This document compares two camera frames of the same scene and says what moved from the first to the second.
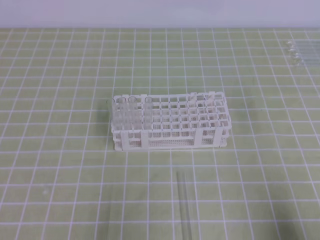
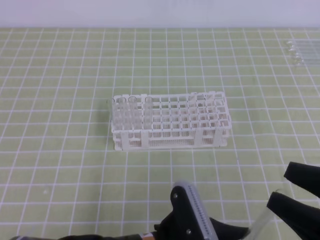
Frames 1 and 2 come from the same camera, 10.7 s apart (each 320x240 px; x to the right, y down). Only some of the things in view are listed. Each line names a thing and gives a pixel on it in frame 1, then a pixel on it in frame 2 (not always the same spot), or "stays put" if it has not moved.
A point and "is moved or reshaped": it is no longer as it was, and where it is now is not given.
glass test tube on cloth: [304, 52] stays put
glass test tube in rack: [122, 114] stays put
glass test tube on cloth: [306, 63] stays put
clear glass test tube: [184, 206] is moved or reshaped
